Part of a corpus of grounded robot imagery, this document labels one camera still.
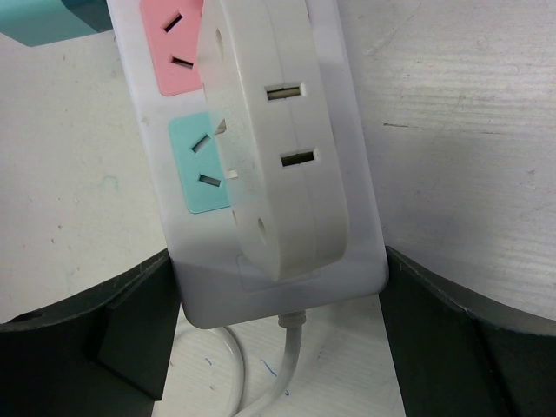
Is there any teal usb charger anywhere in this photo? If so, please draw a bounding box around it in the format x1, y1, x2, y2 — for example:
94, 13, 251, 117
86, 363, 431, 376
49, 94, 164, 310
1, 0, 113, 47

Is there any white power strip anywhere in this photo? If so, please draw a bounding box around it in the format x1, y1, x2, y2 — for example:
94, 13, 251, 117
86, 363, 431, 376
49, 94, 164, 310
108, 1, 387, 328

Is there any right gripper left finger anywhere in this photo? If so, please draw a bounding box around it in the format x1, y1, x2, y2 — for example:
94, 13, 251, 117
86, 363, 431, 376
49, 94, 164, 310
1, 250, 180, 416

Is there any white power strip cord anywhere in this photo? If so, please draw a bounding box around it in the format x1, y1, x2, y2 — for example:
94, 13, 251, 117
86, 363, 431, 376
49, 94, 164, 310
175, 310, 309, 417

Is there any white plug adapter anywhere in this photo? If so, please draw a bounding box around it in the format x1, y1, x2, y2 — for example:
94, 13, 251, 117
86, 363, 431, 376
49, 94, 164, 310
197, 1, 349, 280

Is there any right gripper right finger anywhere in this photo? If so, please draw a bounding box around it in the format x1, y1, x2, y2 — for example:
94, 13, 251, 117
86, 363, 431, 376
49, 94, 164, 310
379, 248, 555, 416

